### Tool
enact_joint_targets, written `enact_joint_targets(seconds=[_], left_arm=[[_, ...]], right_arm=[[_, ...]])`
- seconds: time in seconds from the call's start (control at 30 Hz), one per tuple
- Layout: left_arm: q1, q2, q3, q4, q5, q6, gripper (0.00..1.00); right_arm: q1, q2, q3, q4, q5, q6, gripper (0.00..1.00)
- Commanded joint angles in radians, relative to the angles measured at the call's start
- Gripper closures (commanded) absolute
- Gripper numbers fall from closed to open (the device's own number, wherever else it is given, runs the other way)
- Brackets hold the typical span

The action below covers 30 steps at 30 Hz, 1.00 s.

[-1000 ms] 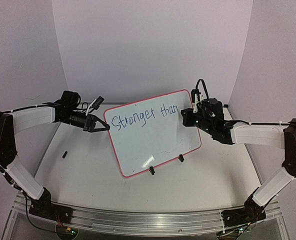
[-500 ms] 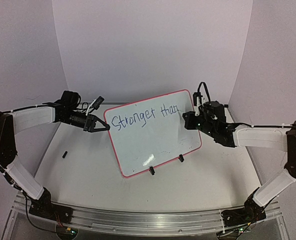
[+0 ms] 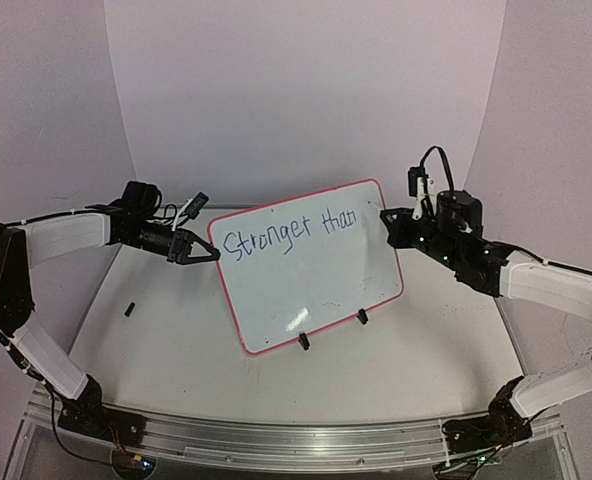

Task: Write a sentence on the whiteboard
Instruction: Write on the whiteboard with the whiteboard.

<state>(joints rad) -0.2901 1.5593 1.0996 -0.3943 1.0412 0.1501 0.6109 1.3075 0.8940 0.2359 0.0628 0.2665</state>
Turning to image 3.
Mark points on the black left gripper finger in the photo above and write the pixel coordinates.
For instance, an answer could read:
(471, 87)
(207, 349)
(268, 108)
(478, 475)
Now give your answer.
(196, 247)
(189, 259)

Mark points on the black board clip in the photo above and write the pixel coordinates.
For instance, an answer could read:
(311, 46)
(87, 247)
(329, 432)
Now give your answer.
(304, 341)
(362, 316)

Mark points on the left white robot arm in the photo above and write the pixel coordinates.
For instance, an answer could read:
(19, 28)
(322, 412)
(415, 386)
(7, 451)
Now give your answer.
(132, 220)

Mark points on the white marker pen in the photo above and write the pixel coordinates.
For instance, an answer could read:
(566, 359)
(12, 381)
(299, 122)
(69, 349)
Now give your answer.
(376, 206)

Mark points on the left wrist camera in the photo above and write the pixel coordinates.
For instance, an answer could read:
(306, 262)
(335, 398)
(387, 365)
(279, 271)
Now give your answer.
(190, 210)

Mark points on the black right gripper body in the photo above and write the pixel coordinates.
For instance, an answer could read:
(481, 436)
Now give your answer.
(402, 230)

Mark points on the right black board clip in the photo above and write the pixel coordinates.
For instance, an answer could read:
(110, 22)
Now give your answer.
(362, 316)

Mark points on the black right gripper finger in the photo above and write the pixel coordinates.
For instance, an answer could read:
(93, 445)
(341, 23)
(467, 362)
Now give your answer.
(395, 213)
(390, 222)

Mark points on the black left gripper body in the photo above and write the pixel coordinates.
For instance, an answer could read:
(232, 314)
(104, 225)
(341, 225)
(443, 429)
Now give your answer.
(174, 246)

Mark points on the pink framed whiteboard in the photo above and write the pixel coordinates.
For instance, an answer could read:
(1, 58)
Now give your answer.
(305, 264)

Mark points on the aluminium front rail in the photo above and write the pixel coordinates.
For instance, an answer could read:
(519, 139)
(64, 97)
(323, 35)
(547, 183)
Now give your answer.
(163, 446)

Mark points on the black marker cap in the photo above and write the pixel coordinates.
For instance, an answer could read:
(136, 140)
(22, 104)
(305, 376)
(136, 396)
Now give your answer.
(129, 309)

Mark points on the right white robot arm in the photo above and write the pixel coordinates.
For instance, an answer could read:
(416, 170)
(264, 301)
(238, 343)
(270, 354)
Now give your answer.
(449, 230)

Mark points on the left black board clip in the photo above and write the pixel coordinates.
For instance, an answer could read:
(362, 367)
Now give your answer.
(304, 341)

